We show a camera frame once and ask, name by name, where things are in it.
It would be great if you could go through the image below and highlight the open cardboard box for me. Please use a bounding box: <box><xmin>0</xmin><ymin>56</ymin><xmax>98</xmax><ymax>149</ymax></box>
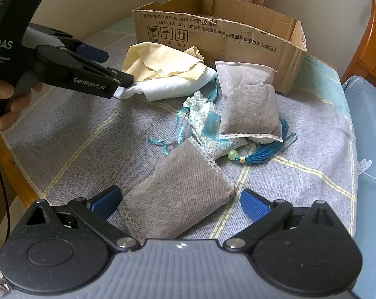
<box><xmin>132</xmin><ymin>0</ymin><xmax>307</xmax><ymax>94</ymax></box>

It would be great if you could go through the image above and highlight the yellow cleaning cloth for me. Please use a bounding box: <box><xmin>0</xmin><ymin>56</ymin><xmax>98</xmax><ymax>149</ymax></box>
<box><xmin>122</xmin><ymin>42</ymin><xmax>207</xmax><ymax>82</ymax></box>

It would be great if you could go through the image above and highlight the blue floral bed sheet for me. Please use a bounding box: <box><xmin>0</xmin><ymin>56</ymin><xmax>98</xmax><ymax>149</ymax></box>
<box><xmin>343</xmin><ymin>76</ymin><xmax>376</xmax><ymax>298</ymax></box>

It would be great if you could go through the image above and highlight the person's left hand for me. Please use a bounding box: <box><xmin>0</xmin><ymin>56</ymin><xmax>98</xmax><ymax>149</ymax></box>
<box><xmin>0</xmin><ymin>75</ymin><xmax>44</xmax><ymax>132</ymax></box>

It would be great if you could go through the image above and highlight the grey sachet bag front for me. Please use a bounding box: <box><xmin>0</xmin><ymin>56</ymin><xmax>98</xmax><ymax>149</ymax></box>
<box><xmin>119</xmin><ymin>137</ymin><xmax>235</xmax><ymax>242</ymax></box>

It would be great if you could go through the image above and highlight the grey sachet bag rear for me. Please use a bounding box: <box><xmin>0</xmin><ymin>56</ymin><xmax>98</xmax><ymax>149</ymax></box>
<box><xmin>215</xmin><ymin>61</ymin><xmax>283</xmax><ymax>144</ymax></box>

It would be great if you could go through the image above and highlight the white cloth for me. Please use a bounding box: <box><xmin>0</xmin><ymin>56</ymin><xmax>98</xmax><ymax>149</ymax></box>
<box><xmin>113</xmin><ymin>67</ymin><xmax>216</xmax><ymax>101</ymax></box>

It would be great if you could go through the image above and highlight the grey sachet bag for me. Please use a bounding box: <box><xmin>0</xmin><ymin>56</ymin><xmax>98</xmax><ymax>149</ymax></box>
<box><xmin>119</xmin><ymin>137</ymin><xmax>235</xmax><ymax>242</ymax></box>
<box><xmin>215</xmin><ymin>61</ymin><xmax>283</xmax><ymax>144</ymax></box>

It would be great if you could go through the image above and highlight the teal floral drawstring pouch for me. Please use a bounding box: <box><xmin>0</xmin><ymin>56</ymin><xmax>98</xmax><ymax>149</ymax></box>
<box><xmin>148</xmin><ymin>78</ymin><xmax>248</xmax><ymax>159</ymax></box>

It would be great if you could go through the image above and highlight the blue tassel with bead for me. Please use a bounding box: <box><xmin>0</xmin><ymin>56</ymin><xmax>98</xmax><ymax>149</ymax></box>
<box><xmin>228</xmin><ymin>119</ymin><xmax>297</xmax><ymax>165</ymax></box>

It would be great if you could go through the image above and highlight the grey checked blanket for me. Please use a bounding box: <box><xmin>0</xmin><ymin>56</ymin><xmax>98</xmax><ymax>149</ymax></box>
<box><xmin>2</xmin><ymin>54</ymin><xmax>358</xmax><ymax>233</ymax></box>

